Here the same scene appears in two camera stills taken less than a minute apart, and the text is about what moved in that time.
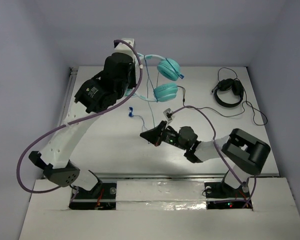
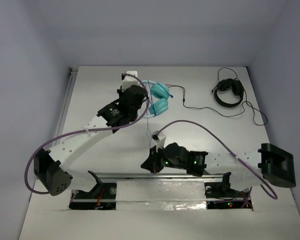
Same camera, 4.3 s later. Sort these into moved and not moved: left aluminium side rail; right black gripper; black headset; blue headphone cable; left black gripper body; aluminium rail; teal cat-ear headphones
Moved: teal cat-ear headphones; left black gripper body; right black gripper; blue headphone cable
Not moved: black headset; left aluminium side rail; aluminium rail
